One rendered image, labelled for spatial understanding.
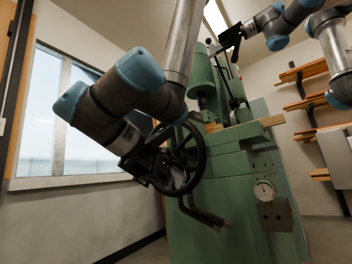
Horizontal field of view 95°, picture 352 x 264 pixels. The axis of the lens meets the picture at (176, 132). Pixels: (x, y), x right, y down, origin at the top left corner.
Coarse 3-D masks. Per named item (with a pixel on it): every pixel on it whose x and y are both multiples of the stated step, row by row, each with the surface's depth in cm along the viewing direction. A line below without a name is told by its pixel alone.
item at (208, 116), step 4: (200, 112) 89; (204, 112) 87; (208, 112) 90; (204, 116) 87; (208, 116) 88; (212, 116) 92; (204, 120) 87; (208, 120) 87; (212, 120) 91; (216, 120) 96
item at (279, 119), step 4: (272, 116) 70; (276, 116) 69; (280, 116) 68; (260, 120) 73; (264, 120) 72; (268, 120) 71; (272, 120) 70; (276, 120) 69; (280, 120) 68; (284, 120) 67; (264, 124) 72; (268, 124) 71; (272, 124) 70; (276, 124) 69
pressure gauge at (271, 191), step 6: (264, 180) 50; (258, 186) 51; (264, 186) 50; (270, 186) 49; (258, 192) 50; (264, 192) 49; (270, 192) 48; (276, 192) 48; (258, 198) 50; (264, 198) 49; (270, 198) 48; (270, 204) 50
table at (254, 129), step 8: (256, 120) 60; (232, 128) 65; (240, 128) 63; (248, 128) 61; (256, 128) 59; (264, 128) 66; (208, 136) 71; (216, 136) 69; (224, 136) 66; (232, 136) 64; (240, 136) 62; (248, 136) 61; (256, 136) 59; (264, 136) 61; (192, 144) 64; (208, 144) 70; (216, 144) 68
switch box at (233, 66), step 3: (231, 63) 117; (234, 63) 115; (231, 66) 116; (234, 66) 115; (228, 69) 117; (231, 69) 116; (234, 69) 114; (234, 72) 114; (237, 72) 114; (234, 75) 114; (237, 75) 112; (231, 78) 115
